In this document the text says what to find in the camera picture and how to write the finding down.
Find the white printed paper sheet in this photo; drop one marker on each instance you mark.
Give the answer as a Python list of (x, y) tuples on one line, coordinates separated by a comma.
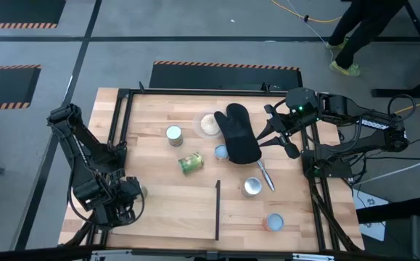
[(367, 201)]

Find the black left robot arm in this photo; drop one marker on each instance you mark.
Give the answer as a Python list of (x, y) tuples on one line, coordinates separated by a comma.
[(82, 152)]

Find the silver metal knife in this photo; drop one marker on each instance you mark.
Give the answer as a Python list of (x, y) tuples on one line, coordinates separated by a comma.
[(266, 176)]

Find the clear bowl of grain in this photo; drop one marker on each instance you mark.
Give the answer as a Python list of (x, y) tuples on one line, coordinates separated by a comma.
[(207, 125)]

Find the silver aluminium extrusion bar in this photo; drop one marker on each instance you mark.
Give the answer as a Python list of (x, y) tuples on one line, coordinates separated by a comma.
[(111, 255), (315, 257)]

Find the black shelf divider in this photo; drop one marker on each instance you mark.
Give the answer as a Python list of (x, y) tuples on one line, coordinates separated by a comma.
[(217, 210)]

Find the black aluminium table frame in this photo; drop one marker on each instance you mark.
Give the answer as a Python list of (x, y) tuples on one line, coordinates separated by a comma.
[(213, 93)]

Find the black hazard-striped floor mat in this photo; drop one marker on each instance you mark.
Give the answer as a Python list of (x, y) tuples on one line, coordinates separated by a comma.
[(224, 78), (17, 11), (3, 87)]

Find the black oven mitt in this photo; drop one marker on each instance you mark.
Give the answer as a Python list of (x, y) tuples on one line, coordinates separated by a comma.
[(236, 134)]

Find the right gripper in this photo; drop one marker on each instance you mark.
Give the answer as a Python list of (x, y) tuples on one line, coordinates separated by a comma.
[(286, 125)]

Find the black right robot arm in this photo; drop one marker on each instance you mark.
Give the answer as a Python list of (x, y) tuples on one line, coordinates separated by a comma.
[(373, 125)]

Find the green label tin can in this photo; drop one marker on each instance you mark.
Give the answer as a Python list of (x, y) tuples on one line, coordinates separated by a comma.
[(190, 163)]

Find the black furniture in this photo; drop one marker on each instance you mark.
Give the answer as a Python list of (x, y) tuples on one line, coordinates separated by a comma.
[(412, 239)]

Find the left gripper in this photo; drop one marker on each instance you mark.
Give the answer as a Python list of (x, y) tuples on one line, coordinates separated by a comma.
[(126, 192)]

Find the red mixed fruit can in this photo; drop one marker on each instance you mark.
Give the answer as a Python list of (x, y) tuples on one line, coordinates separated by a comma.
[(275, 222)]

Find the black metal stand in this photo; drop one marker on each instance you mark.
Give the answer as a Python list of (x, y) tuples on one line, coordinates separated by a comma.
[(387, 93)]

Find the short yellow label can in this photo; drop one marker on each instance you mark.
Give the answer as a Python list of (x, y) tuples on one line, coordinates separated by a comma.
[(252, 186)]

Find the person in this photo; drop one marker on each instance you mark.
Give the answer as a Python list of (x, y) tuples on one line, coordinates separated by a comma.
[(358, 32)]

